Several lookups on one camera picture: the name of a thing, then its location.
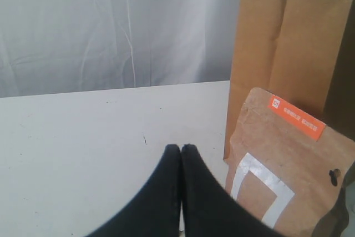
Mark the brown kraft pouch orange label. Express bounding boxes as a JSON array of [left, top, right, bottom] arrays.
[[226, 88, 354, 236]]

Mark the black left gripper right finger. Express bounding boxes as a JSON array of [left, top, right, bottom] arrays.
[[181, 144, 280, 236]]

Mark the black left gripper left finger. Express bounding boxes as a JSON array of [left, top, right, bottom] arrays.
[[89, 144, 182, 236]]

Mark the brown paper shopping bag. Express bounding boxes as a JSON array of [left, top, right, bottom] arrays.
[[223, 0, 355, 163]]

